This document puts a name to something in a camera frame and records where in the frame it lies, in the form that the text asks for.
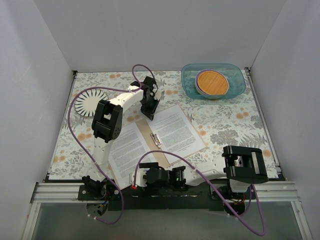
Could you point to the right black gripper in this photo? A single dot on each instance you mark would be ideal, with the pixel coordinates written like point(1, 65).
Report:
point(144, 176)

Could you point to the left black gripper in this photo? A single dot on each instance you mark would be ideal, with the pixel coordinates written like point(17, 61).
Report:
point(149, 104)

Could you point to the brown cardboard folder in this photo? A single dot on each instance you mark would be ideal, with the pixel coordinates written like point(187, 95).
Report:
point(163, 159)

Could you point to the metal folder clip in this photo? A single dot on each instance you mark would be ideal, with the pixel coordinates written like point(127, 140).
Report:
point(156, 139)

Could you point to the printed paper sheet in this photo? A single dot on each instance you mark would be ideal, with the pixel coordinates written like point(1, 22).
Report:
point(125, 153)
point(176, 133)

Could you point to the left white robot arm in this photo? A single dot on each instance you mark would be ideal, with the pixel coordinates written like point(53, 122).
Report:
point(107, 126)

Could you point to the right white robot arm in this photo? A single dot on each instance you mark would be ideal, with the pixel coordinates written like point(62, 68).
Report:
point(244, 166)

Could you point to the blue striped white plate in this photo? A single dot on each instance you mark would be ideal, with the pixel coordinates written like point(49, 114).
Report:
point(86, 104)

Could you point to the orange woven round plate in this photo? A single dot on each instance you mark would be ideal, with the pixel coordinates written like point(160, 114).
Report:
point(210, 83)

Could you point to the teal plastic container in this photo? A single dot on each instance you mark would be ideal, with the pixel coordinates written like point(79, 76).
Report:
point(233, 74)

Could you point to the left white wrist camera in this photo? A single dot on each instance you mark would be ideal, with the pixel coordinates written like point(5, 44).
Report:
point(160, 95)

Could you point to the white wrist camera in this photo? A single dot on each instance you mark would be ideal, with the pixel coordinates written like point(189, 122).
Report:
point(137, 179)
point(160, 95)

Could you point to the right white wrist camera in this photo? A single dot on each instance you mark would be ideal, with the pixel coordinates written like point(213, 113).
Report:
point(137, 179)

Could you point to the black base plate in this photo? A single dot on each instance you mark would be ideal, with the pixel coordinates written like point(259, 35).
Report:
point(202, 196)

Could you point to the aluminium frame rail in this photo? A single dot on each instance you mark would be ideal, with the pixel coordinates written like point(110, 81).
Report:
point(55, 193)

